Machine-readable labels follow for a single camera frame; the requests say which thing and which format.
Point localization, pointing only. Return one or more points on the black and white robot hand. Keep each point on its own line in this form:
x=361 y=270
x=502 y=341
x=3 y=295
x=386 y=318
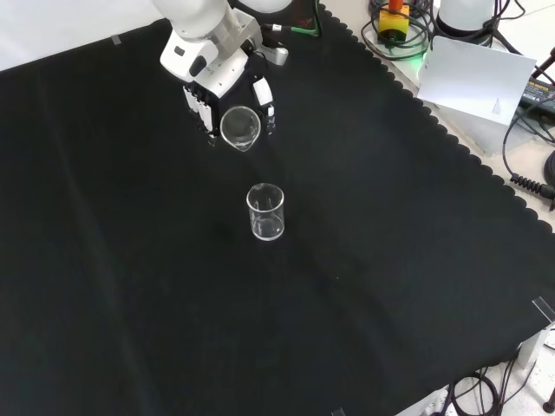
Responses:
x=217 y=73

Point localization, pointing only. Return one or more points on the small clear glass beaker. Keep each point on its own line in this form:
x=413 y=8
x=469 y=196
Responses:
x=250 y=130

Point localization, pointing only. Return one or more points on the clear glass beaker with spout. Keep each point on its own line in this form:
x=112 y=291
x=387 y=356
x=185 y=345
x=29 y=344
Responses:
x=265 y=230

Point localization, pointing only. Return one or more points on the clear tape piece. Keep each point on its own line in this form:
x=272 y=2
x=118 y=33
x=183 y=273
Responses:
x=338 y=411
x=116 y=40
x=544 y=308

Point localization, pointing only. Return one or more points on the yellow stop button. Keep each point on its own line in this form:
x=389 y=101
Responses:
x=392 y=24

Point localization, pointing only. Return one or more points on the black table cloth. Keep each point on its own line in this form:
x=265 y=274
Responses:
x=130 y=260

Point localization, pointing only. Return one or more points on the white round device black band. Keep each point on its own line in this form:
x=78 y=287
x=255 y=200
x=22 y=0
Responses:
x=464 y=13

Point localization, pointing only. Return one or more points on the pale board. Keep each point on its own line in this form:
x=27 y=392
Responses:
x=472 y=78

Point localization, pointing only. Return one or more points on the black power adapter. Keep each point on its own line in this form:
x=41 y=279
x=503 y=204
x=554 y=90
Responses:
x=539 y=93

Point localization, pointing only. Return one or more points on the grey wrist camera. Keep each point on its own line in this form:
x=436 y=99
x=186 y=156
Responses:
x=277 y=55

